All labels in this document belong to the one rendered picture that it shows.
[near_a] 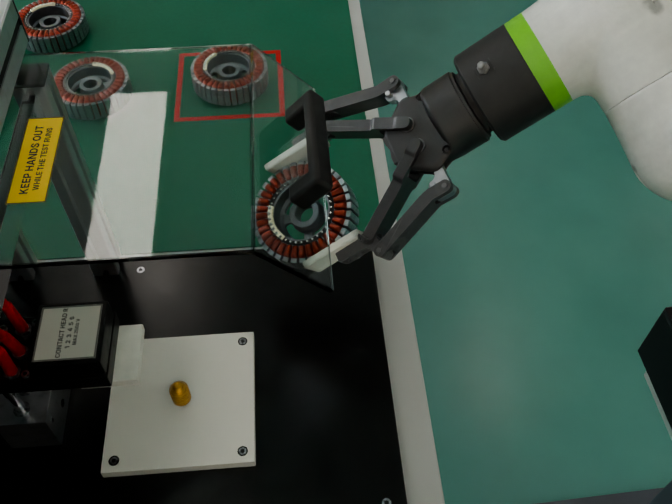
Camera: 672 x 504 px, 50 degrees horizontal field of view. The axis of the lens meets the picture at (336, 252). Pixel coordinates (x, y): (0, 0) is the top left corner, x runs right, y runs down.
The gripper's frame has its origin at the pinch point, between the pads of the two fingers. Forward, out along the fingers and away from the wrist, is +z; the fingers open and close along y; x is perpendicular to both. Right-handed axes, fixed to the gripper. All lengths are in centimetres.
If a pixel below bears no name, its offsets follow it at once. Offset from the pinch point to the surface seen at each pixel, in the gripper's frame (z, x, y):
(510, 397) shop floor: 13, -100, -15
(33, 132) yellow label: 8.8, 25.1, 6.2
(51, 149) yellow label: 7.6, 25.0, 3.7
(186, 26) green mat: 17, -23, 52
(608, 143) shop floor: -33, -151, 43
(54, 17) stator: 32, -11, 59
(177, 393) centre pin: 18.3, 4.6, -12.2
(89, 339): 16.5, 16.6, -8.0
